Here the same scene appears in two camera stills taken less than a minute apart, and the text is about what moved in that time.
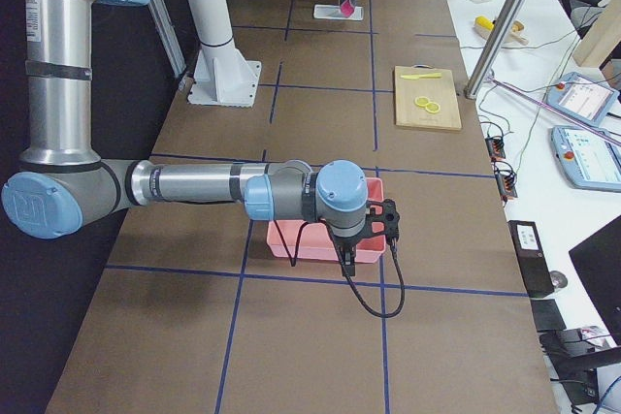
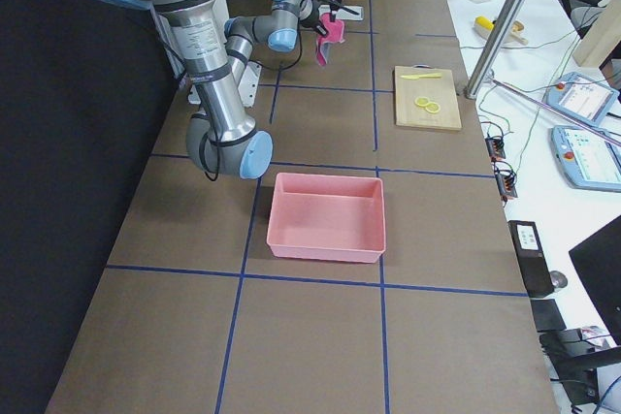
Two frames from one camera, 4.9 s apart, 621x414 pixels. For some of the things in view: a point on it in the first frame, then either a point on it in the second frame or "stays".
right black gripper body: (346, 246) to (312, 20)
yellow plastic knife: (424, 76) stays
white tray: (333, 12) stays
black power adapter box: (532, 257) stays
